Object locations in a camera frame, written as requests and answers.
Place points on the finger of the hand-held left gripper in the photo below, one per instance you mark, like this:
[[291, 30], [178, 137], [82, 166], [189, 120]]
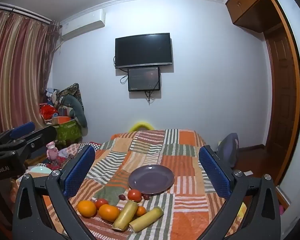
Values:
[[22, 130], [41, 135]]

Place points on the checkered cloth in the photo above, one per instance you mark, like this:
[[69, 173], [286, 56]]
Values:
[[91, 146]]

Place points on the purple chair back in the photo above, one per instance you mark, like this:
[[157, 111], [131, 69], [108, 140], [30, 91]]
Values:
[[227, 147]]

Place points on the orange box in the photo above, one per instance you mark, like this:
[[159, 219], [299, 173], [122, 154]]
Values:
[[62, 120]]

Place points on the wooden overhead cabinet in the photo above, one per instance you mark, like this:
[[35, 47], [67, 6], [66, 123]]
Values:
[[250, 5]]

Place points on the oval orange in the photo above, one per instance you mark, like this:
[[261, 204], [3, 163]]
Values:
[[109, 212]]

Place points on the small dark red date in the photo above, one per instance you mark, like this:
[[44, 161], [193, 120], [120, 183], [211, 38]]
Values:
[[121, 197], [146, 196]]

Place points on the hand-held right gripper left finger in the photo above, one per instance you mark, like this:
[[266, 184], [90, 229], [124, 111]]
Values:
[[77, 175]]

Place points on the small black wall monitor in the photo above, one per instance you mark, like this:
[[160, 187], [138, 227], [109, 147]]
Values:
[[143, 78]]

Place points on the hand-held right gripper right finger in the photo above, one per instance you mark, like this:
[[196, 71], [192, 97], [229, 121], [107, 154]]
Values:
[[212, 172]]

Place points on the green storage box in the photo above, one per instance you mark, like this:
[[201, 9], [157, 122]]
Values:
[[68, 131]]

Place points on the wooden door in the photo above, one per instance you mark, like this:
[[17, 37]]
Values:
[[280, 92]]

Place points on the yellow-green sugarcane piece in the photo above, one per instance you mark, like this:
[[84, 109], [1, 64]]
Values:
[[125, 215], [146, 218]]

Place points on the red tomato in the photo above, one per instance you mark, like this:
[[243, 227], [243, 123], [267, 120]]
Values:
[[101, 203], [134, 195]]

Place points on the striped patchwork blanket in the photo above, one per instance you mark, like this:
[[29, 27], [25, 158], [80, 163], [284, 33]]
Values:
[[145, 155]]

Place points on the purple plate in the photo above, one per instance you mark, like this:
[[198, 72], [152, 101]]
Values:
[[151, 178]]

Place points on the grey cushion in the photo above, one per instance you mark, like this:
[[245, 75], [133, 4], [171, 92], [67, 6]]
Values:
[[76, 107]]

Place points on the pink plush toy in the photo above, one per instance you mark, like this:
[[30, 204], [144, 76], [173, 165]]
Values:
[[52, 151]]

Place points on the black wall television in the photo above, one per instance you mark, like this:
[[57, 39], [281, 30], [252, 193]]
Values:
[[143, 50]]

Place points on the striped red curtain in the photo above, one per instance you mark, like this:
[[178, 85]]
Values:
[[17, 67]]

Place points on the white air conditioner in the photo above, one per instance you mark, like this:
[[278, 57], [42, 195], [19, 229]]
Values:
[[82, 23]]

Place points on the round orange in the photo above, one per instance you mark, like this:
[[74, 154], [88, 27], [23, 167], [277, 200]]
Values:
[[86, 208]]

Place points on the patterned dark cloth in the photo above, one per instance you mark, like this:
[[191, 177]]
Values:
[[70, 90]]

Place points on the small mandarin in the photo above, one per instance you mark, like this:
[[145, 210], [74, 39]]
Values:
[[141, 211]]

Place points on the white paper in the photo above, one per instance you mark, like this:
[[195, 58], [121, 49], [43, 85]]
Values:
[[248, 173]]

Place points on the curtain rail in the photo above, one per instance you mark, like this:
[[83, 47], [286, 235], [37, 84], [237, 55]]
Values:
[[22, 12]]

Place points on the red bag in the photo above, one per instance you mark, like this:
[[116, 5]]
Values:
[[47, 111]]

